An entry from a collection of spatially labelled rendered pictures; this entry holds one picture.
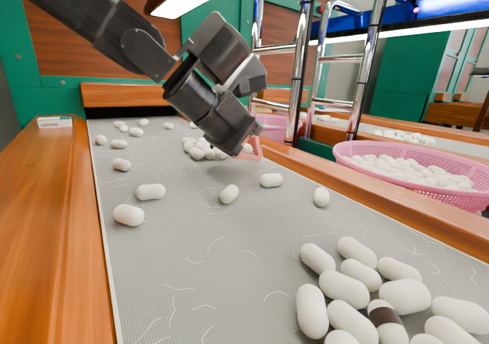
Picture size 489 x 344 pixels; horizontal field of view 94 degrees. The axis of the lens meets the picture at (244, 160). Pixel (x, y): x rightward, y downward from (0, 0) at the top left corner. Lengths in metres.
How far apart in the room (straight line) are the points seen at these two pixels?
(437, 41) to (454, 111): 0.68
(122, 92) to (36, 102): 0.23
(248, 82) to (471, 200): 0.35
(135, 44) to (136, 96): 0.56
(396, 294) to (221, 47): 0.30
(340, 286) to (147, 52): 0.29
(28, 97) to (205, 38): 0.67
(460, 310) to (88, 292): 0.25
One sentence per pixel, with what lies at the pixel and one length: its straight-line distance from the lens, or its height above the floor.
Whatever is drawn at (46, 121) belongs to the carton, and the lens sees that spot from 0.69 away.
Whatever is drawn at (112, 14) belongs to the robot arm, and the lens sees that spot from 0.31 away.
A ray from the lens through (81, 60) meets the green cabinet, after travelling 0.91.
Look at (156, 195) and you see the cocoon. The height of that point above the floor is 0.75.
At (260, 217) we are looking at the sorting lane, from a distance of 0.28.
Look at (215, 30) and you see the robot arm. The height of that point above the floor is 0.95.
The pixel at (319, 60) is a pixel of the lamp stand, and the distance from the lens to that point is 0.77.
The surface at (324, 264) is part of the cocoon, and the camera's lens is 0.21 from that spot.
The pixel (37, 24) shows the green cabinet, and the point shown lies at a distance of 0.92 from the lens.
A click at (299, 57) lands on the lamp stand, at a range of 0.49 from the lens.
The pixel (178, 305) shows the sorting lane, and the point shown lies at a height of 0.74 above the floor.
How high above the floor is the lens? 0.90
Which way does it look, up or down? 20 degrees down
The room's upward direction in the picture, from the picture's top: 3 degrees clockwise
